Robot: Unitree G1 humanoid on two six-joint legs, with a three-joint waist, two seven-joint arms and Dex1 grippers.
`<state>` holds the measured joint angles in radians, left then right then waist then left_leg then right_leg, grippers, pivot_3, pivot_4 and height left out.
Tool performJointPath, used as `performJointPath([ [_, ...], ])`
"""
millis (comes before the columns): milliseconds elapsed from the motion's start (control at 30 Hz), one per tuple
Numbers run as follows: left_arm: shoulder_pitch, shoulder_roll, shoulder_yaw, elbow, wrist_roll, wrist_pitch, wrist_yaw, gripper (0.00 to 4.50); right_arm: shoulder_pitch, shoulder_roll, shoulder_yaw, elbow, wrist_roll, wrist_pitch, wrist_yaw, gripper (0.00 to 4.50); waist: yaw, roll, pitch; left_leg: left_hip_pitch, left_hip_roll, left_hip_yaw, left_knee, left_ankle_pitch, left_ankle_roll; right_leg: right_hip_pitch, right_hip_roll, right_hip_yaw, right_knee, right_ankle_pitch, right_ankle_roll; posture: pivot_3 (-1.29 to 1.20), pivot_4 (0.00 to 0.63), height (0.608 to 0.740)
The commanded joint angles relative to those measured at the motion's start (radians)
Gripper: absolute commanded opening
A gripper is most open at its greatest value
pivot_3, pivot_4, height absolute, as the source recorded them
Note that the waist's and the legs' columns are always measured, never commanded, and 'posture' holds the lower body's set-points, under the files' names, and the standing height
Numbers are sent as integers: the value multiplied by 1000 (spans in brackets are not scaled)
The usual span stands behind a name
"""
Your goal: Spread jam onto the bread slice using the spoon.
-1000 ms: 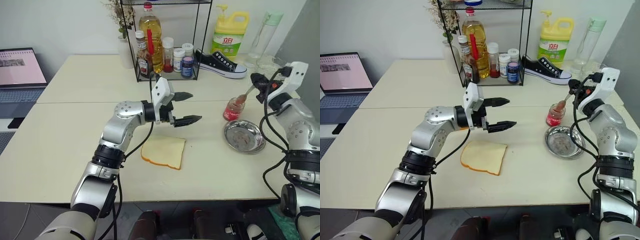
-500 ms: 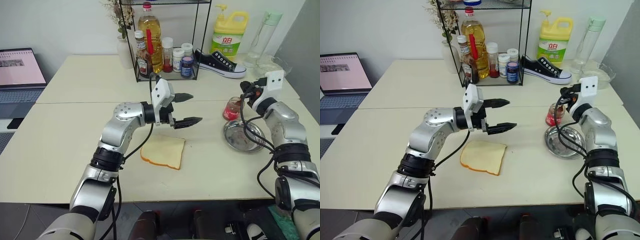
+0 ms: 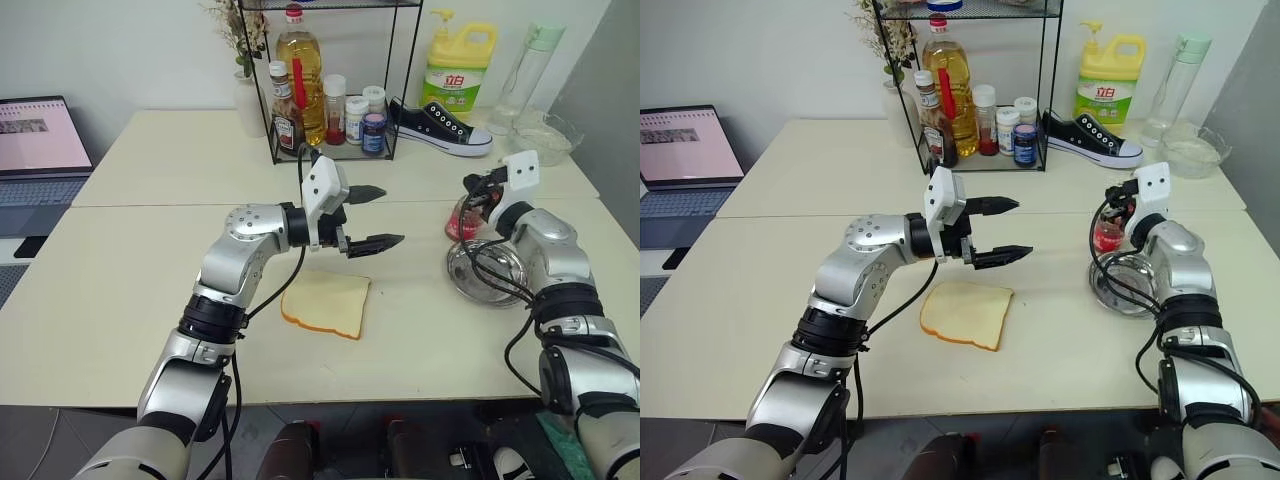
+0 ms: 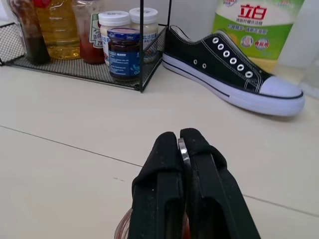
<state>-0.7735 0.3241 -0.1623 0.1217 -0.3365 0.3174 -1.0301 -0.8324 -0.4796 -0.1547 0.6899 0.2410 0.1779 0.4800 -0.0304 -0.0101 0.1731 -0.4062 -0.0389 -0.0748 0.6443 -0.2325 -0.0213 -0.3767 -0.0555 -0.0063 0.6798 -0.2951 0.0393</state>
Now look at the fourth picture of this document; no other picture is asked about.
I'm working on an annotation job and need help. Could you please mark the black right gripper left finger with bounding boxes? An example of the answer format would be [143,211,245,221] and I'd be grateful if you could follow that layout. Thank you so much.
[127,131,185,239]

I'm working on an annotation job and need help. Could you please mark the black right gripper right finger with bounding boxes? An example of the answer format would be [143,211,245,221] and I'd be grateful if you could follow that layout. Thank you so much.
[179,127,261,239]

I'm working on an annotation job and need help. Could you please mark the metal spoon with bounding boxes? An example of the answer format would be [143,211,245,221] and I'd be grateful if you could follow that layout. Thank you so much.
[177,136,192,175]

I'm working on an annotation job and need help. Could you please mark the blue label dark jam jar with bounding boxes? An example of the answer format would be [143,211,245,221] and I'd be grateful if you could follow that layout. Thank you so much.
[106,27,141,81]

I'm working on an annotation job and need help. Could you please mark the black white canvas sneaker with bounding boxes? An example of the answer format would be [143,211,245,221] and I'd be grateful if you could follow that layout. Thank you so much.
[161,25,306,117]

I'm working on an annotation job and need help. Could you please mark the white lid cream sauce jar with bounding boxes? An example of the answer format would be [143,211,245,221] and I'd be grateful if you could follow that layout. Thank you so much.
[129,7,160,64]
[98,11,132,66]

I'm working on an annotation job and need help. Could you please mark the green yellow detergent bottle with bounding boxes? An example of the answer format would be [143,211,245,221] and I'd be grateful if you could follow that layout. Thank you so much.
[211,0,306,75]

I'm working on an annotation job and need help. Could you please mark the red ketchup bottle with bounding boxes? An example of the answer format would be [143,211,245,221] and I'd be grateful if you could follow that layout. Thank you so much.
[72,0,107,65]

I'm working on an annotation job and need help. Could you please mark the yellow cooking oil bottle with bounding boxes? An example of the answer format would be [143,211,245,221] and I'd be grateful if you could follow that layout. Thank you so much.
[34,0,82,60]

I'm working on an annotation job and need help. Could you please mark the dark soy sauce bottle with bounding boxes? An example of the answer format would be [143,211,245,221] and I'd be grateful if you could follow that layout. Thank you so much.
[11,0,51,64]

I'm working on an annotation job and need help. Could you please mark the black wire mesh rack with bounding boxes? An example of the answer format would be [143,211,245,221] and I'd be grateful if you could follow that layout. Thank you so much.
[0,0,172,94]

